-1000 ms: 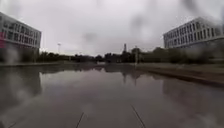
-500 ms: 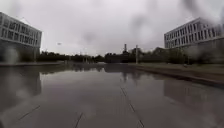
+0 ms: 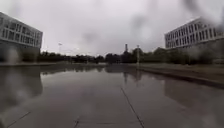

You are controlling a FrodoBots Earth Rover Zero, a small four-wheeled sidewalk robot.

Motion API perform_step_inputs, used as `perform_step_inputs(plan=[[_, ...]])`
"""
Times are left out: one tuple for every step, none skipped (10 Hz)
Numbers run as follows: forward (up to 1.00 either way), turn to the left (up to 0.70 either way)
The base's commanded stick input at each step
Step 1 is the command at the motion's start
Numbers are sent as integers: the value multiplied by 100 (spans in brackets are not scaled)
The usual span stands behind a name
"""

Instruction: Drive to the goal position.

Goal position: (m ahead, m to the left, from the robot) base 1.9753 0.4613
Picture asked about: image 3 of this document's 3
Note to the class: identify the dark tower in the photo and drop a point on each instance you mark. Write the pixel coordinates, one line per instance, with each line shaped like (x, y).
(126, 47)

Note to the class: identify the pale lamp pole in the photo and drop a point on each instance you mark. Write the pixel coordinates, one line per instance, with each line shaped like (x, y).
(138, 55)

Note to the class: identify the wet grey paved plaza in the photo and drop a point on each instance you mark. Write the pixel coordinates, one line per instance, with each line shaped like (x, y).
(100, 100)

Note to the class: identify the row of dark trees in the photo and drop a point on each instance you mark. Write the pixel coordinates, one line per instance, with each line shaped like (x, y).
(156, 56)

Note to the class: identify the thin lamp pole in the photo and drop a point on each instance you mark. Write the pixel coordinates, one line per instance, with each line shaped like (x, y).
(60, 47)

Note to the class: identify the raised grey kerb strip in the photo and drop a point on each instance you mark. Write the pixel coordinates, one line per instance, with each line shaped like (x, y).
(190, 71)

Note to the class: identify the white grid-window building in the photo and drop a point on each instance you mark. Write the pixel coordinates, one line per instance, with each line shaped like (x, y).
(18, 35)
(195, 35)

